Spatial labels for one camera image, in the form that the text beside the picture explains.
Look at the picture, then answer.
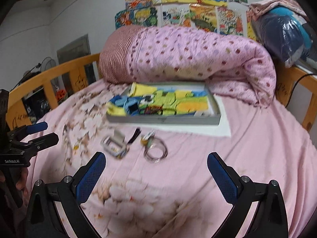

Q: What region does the silver key ring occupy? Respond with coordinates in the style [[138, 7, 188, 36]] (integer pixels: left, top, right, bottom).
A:
[[143, 138, 169, 164]]

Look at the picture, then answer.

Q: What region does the standing fan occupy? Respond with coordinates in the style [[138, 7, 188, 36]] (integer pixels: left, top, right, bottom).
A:
[[11, 57, 56, 91]]

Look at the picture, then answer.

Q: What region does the grey tray box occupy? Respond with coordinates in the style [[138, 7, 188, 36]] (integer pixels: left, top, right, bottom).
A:
[[106, 82, 221, 125]]

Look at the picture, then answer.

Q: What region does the pink floral bed sheet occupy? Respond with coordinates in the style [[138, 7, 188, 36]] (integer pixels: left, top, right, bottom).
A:
[[27, 81, 316, 237]]

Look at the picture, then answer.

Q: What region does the green frog drawing towel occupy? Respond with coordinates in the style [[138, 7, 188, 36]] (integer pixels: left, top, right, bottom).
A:
[[106, 82, 210, 117]]

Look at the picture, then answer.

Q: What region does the wooden bed frame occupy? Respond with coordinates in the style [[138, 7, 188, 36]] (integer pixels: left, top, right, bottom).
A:
[[6, 53, 99, 130]]

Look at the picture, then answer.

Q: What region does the black cable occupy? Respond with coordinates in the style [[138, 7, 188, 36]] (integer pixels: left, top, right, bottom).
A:
[[287, 72, 317, 107]]

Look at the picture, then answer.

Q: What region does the person's left hand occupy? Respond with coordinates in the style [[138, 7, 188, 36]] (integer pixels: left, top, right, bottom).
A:
[[16, 168, 29, 197]]

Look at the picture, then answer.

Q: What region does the grey square watch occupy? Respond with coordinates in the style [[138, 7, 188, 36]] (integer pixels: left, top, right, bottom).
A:
[[100, 130, 129, 159]]

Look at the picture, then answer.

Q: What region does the wall of children's drawings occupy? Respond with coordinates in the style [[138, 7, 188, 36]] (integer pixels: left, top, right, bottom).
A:
[[115, 0, 256, 40]]

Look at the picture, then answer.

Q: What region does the pink folded cloth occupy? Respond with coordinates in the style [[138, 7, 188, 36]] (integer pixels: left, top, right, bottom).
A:
[[249, 0, 308, 20]]

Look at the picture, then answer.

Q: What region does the grey door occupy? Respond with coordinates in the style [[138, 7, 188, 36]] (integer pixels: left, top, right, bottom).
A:
[[56, 34, 96, 96]]

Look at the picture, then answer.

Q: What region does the blue plastic-wrapped bedding bundle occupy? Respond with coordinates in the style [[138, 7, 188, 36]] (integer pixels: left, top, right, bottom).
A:
[[251, 6, 316, 68]]

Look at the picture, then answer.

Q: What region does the pink apple-print quilt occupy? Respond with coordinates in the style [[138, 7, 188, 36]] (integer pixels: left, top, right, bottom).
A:
[[99, 25, 276, 108]]

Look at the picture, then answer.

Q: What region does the black hair clip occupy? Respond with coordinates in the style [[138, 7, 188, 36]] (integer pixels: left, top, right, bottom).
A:
[[127, 128, 141, 145]]

